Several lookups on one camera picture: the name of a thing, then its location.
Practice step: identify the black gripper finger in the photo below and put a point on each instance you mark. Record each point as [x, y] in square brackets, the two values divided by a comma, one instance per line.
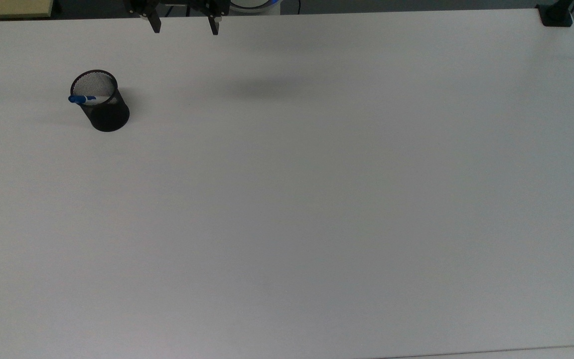
[155, 22]
[214, 25]

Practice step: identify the blue and white marker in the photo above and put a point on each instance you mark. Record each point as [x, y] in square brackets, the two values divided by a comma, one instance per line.
[81, 98]

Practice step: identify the black mesh pen cup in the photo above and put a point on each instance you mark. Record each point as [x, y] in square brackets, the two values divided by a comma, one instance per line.
[107, 112]

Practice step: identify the pale yellow side table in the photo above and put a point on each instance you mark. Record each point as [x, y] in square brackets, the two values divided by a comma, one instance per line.
[10, 7]

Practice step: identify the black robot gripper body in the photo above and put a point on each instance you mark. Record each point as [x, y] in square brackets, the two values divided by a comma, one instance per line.
[207, 6]

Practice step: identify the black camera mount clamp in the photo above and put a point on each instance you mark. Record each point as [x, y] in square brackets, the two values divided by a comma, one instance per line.
[556, 15]

